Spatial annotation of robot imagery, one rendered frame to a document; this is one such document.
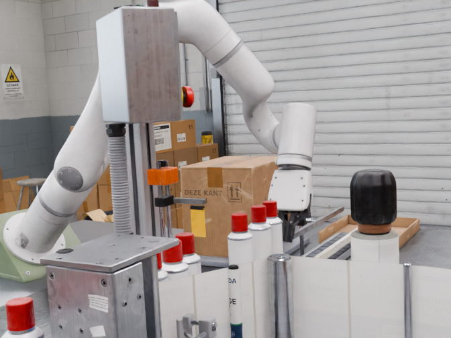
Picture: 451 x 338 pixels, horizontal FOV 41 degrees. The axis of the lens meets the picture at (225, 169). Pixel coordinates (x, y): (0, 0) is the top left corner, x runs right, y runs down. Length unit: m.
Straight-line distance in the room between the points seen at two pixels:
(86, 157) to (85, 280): 0.89
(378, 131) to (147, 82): 4.58
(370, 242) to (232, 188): 0.74
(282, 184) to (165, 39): 0.56
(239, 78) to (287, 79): 4.44
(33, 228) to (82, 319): 1.11
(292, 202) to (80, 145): 0.55
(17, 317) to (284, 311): 0.41
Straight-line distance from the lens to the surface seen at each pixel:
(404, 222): 2.24
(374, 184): 1.08
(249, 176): 1.73
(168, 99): 1.03
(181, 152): 5.26
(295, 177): 1.45
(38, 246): 1.87
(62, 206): 1.74
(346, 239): 1.74
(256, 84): 1.42
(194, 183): 1.82
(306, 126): 1.47
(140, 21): 1.03
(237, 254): 1.23
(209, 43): 1.39
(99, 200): 5.28
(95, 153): 1.58
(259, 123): 1.53
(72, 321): 0.75
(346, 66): 5.62
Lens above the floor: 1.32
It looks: 7 degrees down
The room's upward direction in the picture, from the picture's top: 3 degrees counter-clockwise
